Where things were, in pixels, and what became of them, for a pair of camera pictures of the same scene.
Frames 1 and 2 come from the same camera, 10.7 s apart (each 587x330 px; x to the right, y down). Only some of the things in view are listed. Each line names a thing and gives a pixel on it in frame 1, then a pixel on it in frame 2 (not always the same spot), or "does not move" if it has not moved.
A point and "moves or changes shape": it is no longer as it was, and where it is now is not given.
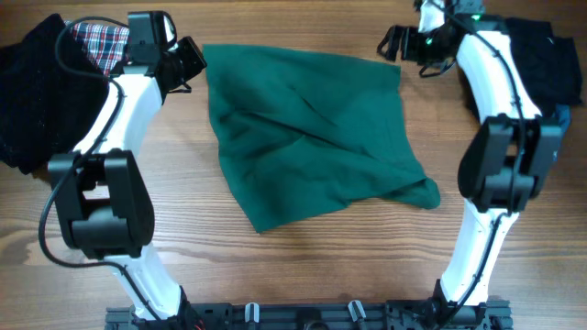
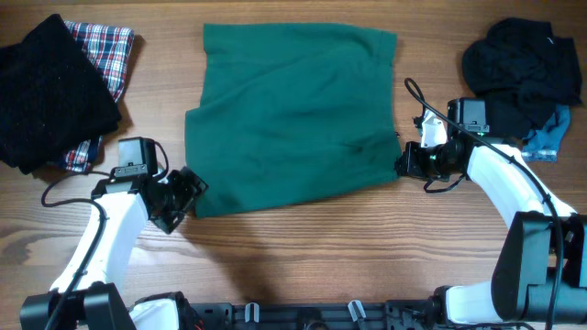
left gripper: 196,63 to 189,187
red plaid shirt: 105,45 does not move
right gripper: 407,36 to 408,163
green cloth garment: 303,134 moves or changes shape
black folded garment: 50,93 does not move
